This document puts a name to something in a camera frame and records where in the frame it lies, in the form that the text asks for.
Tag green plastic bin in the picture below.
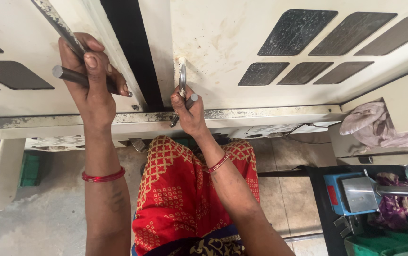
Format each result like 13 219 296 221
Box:
344 220 408 256

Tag pale pink cloth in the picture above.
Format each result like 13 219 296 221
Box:
339 102 408 149

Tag black trolley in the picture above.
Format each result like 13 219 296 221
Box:
258 165 408 256

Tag white machine side cabinet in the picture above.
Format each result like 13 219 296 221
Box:
327 63 408 166

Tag green plastic crate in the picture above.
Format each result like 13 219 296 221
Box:
18 151 43 188

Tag person's left hand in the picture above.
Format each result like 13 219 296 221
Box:
58 33 130 123

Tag person's right hand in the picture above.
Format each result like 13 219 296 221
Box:
170 85 209 138

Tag purple patterned cloth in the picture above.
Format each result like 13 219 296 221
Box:
369 173 408 230

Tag white machine door, chrome handle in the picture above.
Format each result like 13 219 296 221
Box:
138 0 408 111

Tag white perforated panel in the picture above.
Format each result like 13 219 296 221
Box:
24 134 128 152
226 122 340 140

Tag metal foot pedal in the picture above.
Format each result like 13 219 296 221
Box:
129 137 147 153

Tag red bangles, stacked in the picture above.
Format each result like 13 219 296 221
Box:
82 166 126 183

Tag thin red bangle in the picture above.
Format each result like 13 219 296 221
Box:
206 152 231 174

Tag blue box with metal plate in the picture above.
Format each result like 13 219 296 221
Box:
323 172 383 217

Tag red patterned garment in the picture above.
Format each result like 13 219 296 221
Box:
131 135 260 256

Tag short grey steel rod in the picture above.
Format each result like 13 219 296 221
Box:
184 93 199 110

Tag long grey steel rod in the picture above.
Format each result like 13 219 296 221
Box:
52 65 133 98

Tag chrome door handle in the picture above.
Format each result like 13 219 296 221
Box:
178 57 188 99

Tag worn metal door handle bar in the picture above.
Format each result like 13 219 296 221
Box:
30 0 88 59

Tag thin black cable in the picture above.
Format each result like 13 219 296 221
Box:
283 122 333 145

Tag white machine door, worn handle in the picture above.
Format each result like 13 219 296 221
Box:
0 0 148 119

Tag shiny metal bar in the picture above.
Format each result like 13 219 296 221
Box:
376 184 408 198

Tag white machine base frame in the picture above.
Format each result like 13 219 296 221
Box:
0 105 347 141

